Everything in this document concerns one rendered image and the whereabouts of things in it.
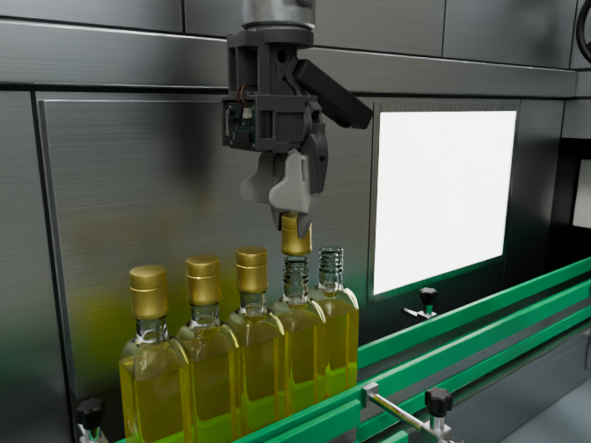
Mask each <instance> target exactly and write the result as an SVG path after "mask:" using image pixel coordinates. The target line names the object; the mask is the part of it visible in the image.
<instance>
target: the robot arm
mask: <svg viewBox="0 0 591 443"><path fill-rule="evenodd" d="M241 26H242V27H243V28H244V31H241V32H240V33H238V34H233V33H230V34H227V61H228V89H229V94H228V96H222V97H221V117H222V143H223V146H230V148H231V149H241V150H248V151H254V152H262V153H261V154H260V156H259V163H258V170H257V172H256V173H255V175H253V176H252V177H250V178H248V179H246V180H245V181H244V182H243V183H242V184H241V187H240V194H241V197H242V198H243V199H244V200H249V201H253V202H258V203H263V204H267V205H270V207H271V212H272V216H273V219H274V225H275V227H276V230H278V231H281V227H282V226H281V216H282V215H283V214H285V213H289V212H295V213H298V216H297V219H296V220H297V233H298V238H303V237H305V236H306V234H307V232H308V230H309V228H310V225H311V222H312V220H313V217H314V215H315V213H316V211H317V206H318V202H319V199H320V194H321V192H322V191H323V190H324V185H325V176H326V171H327V165H328V146H327V140H326V136H325V123H323V119H322V114H324V115H325V116H327V117H328V118H329V119H331V120H333V121H334V122H335V123H336V124H337V125H338V126H340V127H343V128H356V129H367V128H368V125H369V123H370V121H371V119H372V117H373V114H374V113H373V111H372V110H371V109H370V108H369V107H367V106H366V105H365V104H363V103H362V102H361V101H360V100H359V99H358V98H357V97H355V96H354V95H353V94H352V93H350V92H349V91H348V90H346V89H345V88H344V87H342V86H341V85H340V84H338V83H337V82H336V81H335V80H333V79H332V78H331V77H330V76H328V75H327V74H326V73H325V72H324V71H323V70H321V69H320V68H319V67H318V66H316V65H315V64H314V63H313V62H311V61H310V60H309V59H299V60H298V57H297V50H298V49H307V48H312V47H314V33H313V32H311V31H312V30H313V29H314V28H315V26H316V0H241ZM225 110H227V114H228V123H229V135H226V119H225ZM293 149H296V150H297V151H298V152H300V153H301V155H300V154H298V153H291V154H288V152H289V151H290V150H293Z"/></svg>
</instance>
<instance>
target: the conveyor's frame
mask: <svg viewBox="0 0 591 443"><path fill-rule="evenodd" d="M590 337H591V319H590V320H588V321H586V322H584V323H583V324H581V325H579V326H577V327H576V328H574V329H572V330H569V331H568V332H567V333H565V334H563V335H561V336H560V337H558V338H555V339H553V340H552V341H551V342H549V343H547V344H545V345H543V346H541V347H539V348H537V349H535V351H533V352H530V353H528V354H527V355H525V356H523V357H521V358H519V359H518V360H516V361H514V362H512V363H511V364H509V365H507V366H505V367H503V368H501V369H500V370H498V371H496V372H495V373H493V374H490V375H488V376H487V377H485V378H484V379H482V380H480V381H478V382H476V383H474V384H472V385H471V386H469V387H468V388H466V389H464V390H462V391H460V392H458V393H456V394H455V395H453V398H454V399H453V406H452V410H450V411H447V415H446V416H445V425H447V426H448V427H450V428H451V429H452V430H453V433H452V441H454V442H455V443H459V442H461V441H462V440H463V441H464V443H497V442H498V441H499V440H501V439H503V438H504V437H506V436H507V435H508V434H509V433H511V432H512V431H513V430H515V429H516V428H518V427H519V426H521V425H522V424H524V423H525V422H527V421H528V420H529V419H531V418H532V417H534V416H535V415H536V414H537V413H539V412H540V411H542V410H543V409H545V408H546V407H548V406H549V405H551V404H552V403H554V402H555V401H557V400H558V399H559V398H560V397H561V396H563V395H565V394H566V393H567V392H569V391H570V390H572V389H573V388H575V387H576V386H578V385H579V384H581V383H582V382H583V381H585V380H586V379H587V378H589V377H590V376H591V367H590V368H589V369H588V370H586V369H585V366H586V360H587V349H588V346H589V343H590ZM415 418H417V419H418V420H419V421H421V422H423V423H424V424H425V423H426V422H427V421H429V419H430V413H429V410H425V411H424V412H422V413H420V414H419V415H417V416H416V417H415ZM402 430H403V431H404V432H406V433H408V443H420V433H419V432H417V431H415V430H414V429H412V428H411V427H410V426H409V425H406V424H405V423H403V424H401V425H399V426H397V427H395V428H393V429H392V430H390V431H388V432H386V433H385V434H383V435H381V436H379V437H377V438H376V439H373V440H371V441H370V442H369V443H380V442H382V441H384V440H385V439H388V438H389V437H390V436H392V435H394V434H396V433H398V432H400V431H402Z"/></svg>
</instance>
